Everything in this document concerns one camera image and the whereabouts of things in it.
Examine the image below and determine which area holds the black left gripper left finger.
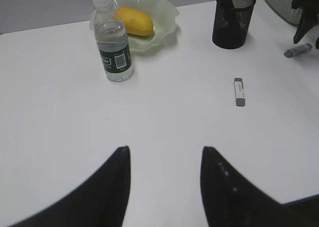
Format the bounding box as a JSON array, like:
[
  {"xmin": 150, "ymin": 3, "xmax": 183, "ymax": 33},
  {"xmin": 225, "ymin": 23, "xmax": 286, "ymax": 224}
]
[{"xmin": 14, "ymin": 146, "xmax": 131, "ymax": 227}]

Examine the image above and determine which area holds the grey white eraser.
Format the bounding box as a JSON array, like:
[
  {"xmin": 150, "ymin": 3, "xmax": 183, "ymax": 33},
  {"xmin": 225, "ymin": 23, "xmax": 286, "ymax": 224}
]
[
  {"xmin": 284, "ymin": 43, "xmax": 313, "ymax": 58},
  {"xmin": 234, "ymin": 78, "xmax": 246, "ymax": 107}
]

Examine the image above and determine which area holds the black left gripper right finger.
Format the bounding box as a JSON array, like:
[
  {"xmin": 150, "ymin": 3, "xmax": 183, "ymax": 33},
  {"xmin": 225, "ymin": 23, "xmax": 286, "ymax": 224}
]
[{"xmin": 200, "ymin": 147, "xmax": 319, "ymax": 227}]

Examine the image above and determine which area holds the pale green wavy plate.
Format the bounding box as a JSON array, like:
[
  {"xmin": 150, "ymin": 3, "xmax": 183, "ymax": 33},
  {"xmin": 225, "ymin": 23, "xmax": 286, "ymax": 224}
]
[{"xmin": 89, "ymin": 0, "xmax": 180, "ymax": 55}]

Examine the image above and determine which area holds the yellow mango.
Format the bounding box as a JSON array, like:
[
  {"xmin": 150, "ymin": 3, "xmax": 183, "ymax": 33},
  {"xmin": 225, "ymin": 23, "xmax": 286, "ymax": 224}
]
[{"xmin": 113, "ymin": 7, "xmax": 154, "ymax": 36}]

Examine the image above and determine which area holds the pale green plastic basket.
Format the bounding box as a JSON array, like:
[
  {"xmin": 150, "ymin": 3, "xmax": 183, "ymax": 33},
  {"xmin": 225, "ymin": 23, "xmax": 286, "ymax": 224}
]
[{"xmin": 263, "ymin": 0, "xmax": 319, "ymax": 27}]

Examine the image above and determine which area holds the black mesh pen holder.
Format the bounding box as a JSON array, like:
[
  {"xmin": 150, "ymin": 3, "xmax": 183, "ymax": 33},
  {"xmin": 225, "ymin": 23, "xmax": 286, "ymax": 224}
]
[{"xmin": 212, "ymin": 0, "xmax": 256, "ymax": 49}]

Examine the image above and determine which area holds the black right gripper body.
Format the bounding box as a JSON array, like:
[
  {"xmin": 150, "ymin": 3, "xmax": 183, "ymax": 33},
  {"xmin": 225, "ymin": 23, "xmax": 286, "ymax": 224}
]
[{"xmin": 291, "ymin": 0, "xmax": 319, "ymax": 10}]

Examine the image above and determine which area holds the clear plastic water bottle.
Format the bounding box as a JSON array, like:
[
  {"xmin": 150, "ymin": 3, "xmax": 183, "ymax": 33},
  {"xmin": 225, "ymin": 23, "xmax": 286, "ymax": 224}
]
[{"xmin": 91, "ymin": 0, "xmax": 134, "ymax": 81}]

